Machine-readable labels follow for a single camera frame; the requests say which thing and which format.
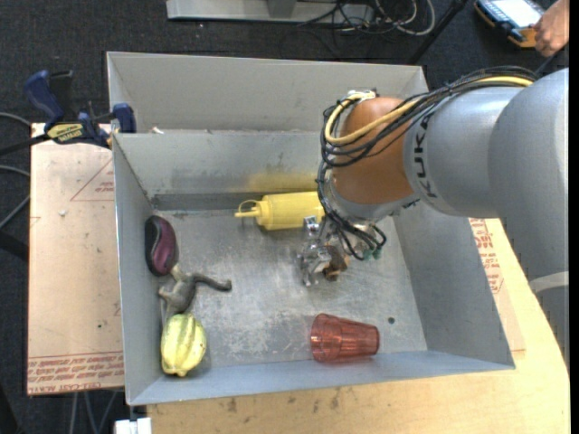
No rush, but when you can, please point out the grey metal bin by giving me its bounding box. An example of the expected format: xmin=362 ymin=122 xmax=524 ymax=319
xmin=106 ymin=51 xmax=517 ymax=407

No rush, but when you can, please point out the grey toy animal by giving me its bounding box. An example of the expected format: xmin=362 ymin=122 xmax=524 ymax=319
xmin=157 ymin=263 xmax=233 ymax=316

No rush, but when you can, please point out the yellow toy squash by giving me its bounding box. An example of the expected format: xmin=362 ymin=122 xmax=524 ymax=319
xmin=160 ymin=313 xmax=208 ymax=378

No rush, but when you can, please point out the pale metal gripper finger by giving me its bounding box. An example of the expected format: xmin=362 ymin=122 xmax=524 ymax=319
xmin=301 ymin=215 xmax=323 ymax=249
xmin=296 ymin=244 xmax=327 ymax=288

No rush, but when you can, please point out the brown cardboard board red print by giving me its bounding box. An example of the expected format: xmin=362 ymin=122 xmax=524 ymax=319
xmin=26 ymin=122 xmax=528 ymax=397

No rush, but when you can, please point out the person's hand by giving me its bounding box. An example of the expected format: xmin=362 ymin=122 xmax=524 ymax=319
xmin=533 ymin=0 xmax=570 ymax=59

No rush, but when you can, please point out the red clear plastic cup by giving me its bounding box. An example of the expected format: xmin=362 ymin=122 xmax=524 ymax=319
xmin=309 ymin=313 xmax=380 ymax=363

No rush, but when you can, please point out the yellow squeeze bottle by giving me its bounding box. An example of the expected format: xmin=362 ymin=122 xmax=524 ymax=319
xmin=233 ymin=191 xmax=326 ymax=232

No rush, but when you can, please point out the black and purple oval object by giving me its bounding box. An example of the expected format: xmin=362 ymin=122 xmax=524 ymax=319
xmin=144 ymin=214 xmax=180 ymax=278

